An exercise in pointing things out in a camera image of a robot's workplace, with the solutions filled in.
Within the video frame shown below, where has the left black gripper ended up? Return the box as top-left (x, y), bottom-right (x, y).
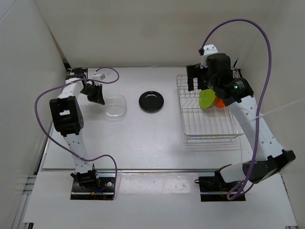
top-left (81, 83), bottom-right (105, 104)

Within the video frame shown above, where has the lime green plate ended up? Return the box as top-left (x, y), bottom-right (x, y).
top-left (199, 89), bottom-right (217, 109)

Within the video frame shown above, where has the clear glass plate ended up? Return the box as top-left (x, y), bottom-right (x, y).
top-left (102, 94), bottom-right (127, 121)

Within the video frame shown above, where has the black plate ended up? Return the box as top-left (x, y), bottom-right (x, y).
top-left (139, 91), bottom-right (164, 113)

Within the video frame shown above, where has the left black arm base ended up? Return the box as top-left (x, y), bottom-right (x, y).
top-left (70, 177), bottom-right (115, 200)

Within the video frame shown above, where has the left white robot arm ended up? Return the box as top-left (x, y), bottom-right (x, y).
top-left (50, 68), bottom-right (105, 192)

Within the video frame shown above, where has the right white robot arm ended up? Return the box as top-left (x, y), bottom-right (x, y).
top-left (186, 53), bottom-right (296, 191)

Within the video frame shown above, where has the orange plate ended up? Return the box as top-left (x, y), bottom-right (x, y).
top-left (215, 98), bottom-right (225, 108)

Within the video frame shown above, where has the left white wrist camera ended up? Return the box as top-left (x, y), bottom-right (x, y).
top-left (92, 73), bottom-right (106, 81)

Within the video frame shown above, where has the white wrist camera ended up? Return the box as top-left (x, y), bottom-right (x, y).
top-left (198, 44), bottom-right (218, 69)
top-left (92, 73), bottom-right (106, 81)

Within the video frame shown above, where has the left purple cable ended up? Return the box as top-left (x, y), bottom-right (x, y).
top-left (34, 67), bottom-right (120, 200)

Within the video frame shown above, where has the purple cable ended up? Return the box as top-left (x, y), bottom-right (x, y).
top-left (201, 19), bottom-right (273, 200)
top-left (34, 67), bottom-right (120, 200)

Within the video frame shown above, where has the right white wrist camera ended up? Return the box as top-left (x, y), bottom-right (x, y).
top-left (198, 44), bottom-right (218, 69)

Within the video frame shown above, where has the metal wire dish rack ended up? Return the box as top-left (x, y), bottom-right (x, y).
top-left (176, 74), bottom-right (244, 144)

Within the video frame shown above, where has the aluminium front rail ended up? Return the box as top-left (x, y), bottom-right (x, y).
top-left (41, 168), bottom-right (259, 173)

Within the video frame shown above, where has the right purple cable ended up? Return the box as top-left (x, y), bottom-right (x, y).
top-left (201, 19), bottom-right (273, 200)

